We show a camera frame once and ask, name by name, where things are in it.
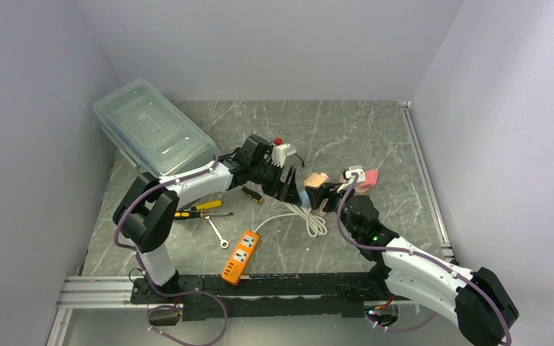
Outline clear plastic storage box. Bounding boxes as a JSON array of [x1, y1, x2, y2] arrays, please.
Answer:
[[92, 78, 219, 177]]

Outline white power strip cable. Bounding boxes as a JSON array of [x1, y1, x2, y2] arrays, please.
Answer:
[[252, 203, 329, 239]]

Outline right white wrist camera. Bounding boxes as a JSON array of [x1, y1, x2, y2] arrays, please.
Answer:
[[338, 165, 366, 192]]

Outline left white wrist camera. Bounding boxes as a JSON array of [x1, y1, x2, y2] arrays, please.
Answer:
[[271, 137, 296, 167]]

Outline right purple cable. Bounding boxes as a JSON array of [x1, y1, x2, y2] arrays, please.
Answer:
[[336, 174, 513, 346]]

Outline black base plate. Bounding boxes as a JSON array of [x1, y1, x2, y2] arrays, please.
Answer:
[[130, 272, 392, 321]]

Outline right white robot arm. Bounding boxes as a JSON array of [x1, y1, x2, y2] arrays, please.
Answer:
[[300, 184, 519, 345]]

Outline yellow handled screwdriver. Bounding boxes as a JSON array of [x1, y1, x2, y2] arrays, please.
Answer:
[[185, 200, 223, 211]]

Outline orange power strip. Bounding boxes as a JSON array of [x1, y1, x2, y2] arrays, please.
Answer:
[[221, 231, 259, 285]]

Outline beige cube socket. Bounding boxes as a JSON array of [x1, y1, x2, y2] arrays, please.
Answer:
[[303, 172, 326, 188]]

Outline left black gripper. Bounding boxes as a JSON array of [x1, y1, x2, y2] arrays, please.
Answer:
[[250, 160, 302, 206]]

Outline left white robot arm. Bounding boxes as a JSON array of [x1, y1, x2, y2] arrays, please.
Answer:
[[113, 135, 302, 303]]

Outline silver wrench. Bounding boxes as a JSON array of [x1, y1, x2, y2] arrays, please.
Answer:
[[204, 216, 229, 249]]

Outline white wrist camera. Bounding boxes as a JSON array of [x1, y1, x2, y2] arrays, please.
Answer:
[[271, 137, 296, 167], [338, 165, 366, 192]]

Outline blue plug adapter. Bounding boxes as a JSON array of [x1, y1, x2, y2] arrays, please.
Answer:
[[299, 190, 311, 208]]

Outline aluminium rail frame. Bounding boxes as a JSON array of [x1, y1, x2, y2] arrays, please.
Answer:
[[56, 276, 161, 310]]

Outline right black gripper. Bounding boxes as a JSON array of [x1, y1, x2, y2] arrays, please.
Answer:
[[307, 181, 360, 239]]

